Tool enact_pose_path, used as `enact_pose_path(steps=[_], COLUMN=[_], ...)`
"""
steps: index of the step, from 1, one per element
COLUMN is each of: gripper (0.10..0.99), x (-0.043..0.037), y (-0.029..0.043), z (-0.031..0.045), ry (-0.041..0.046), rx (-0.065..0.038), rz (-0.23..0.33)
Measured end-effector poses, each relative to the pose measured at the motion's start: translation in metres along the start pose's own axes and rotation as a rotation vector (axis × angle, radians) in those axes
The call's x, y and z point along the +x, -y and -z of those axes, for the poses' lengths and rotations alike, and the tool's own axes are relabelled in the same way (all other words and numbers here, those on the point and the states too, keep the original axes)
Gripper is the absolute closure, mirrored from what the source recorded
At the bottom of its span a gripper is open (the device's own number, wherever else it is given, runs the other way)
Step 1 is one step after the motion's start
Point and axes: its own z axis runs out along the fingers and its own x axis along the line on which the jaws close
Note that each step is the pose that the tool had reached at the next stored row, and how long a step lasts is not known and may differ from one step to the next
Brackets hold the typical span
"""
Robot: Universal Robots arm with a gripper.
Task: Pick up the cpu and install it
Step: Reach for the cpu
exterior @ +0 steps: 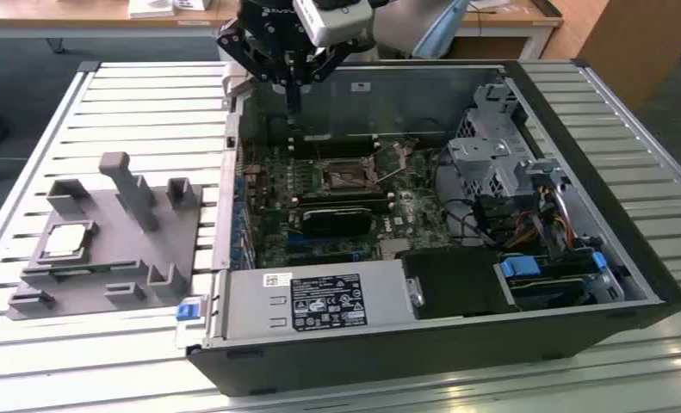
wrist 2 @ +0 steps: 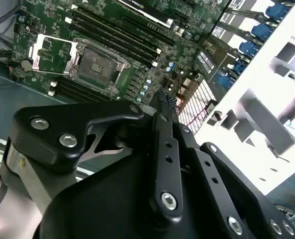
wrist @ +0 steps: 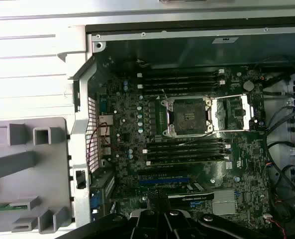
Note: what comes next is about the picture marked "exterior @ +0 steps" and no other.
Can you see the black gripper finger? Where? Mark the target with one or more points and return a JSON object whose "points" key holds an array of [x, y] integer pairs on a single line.
{"points": [[329, 69], [234, 43]]}

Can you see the thin metal locking lever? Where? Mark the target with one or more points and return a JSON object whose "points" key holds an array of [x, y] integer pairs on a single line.
{"points": [[381, 174], [317, 150]]}

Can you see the silver CPU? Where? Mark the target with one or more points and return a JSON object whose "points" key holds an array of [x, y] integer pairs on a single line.
{"points": [[65, 241]]}

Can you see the white barcode sticker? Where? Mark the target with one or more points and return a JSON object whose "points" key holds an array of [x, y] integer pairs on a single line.
{"points": [[361, 86]]}

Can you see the white box blue print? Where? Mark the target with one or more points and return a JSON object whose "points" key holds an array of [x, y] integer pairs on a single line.
{"points": [[194, 4]]}

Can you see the wooden office desk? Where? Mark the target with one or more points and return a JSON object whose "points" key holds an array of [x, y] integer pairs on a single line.
{"points": [[59, 17]]}

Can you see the white papers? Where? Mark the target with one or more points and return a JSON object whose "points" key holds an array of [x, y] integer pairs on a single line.
{"points": [[490, 5]]}

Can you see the green RAM stick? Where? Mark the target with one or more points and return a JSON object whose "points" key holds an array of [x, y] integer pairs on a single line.
{"points": [[347, 206], [101, 269]]}

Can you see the silver metal drive cage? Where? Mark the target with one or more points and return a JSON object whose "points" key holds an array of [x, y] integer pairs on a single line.
{"points": [[490, 155]]}

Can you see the black graphics card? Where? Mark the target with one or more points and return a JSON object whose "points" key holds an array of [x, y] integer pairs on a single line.
{"points": [[335, 223]]}

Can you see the green motherboard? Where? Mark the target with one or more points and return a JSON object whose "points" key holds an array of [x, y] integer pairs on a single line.
{"points": [[417, 215]]}

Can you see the silver chipset heatsink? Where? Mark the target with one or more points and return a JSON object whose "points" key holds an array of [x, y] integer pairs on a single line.
{"points": [[395, 248]]}

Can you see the grey parts rack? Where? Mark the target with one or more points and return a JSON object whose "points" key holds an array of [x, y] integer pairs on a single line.
{"points": [[117, 241]]}

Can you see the black plastic shroud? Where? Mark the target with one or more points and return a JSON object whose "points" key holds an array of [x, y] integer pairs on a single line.
{"points": [[462, 279]]}

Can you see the silver metal latch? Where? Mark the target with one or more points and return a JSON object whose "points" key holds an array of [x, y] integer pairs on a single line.
{"points": [[416, 292]]}

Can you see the wooden cabinet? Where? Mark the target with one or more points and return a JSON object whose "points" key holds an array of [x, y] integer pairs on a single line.
{"points": [[639, 43]]}

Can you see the silver power supply unit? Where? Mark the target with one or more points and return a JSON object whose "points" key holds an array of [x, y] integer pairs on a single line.
{"points": [[242, 301]]}

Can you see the blue disk carrier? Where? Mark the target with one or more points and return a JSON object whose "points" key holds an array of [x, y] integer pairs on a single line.
{"points": [[519, 266]]}

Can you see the blue case latch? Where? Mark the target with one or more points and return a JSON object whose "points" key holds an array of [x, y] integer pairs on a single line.
{"points": [[188, 312]]}

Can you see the black PC case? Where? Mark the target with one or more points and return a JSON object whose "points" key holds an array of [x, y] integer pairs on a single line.
{"points": [[432, 365]]}

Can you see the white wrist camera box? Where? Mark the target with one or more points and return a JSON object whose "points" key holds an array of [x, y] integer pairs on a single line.
{"points": [[335, 21]]}

